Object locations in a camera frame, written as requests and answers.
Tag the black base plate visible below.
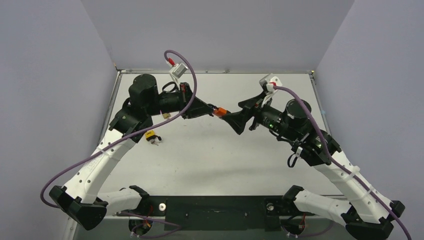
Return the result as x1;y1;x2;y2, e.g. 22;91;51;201
129;195;303;231

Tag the yellow padlock with keys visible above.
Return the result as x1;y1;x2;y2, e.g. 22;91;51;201
144;130;162;146

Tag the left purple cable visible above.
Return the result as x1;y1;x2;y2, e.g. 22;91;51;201
40;49;198;239

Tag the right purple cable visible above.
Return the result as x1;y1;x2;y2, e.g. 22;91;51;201
269;85;412;240

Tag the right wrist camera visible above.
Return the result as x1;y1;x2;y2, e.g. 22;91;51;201
259;73;283;108

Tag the purple cable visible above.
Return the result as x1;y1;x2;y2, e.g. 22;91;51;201
40;49;198;239
269;85;412;240

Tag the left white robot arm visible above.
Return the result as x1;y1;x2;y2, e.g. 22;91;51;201
49;74;214;230

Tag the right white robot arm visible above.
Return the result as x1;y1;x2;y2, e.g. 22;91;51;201
221;94;405;240

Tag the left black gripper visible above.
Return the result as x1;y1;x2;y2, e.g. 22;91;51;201
146;82;215;120

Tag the small brass padlock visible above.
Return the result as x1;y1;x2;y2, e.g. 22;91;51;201
161;112;172;120

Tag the orange black padlock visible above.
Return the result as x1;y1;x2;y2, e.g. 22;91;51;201
210;106;230;118

